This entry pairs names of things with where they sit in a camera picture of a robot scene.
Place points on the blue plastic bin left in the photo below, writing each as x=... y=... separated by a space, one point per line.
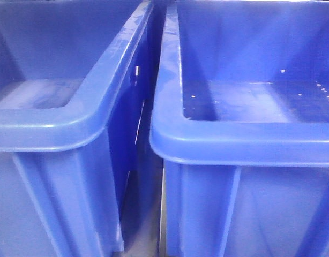
x=74 y=78

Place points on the blue plastic bin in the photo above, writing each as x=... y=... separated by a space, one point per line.
x=241 y=120
x=74 y=78

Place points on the blue plastic bin right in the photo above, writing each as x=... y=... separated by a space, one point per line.
x=241 y=120

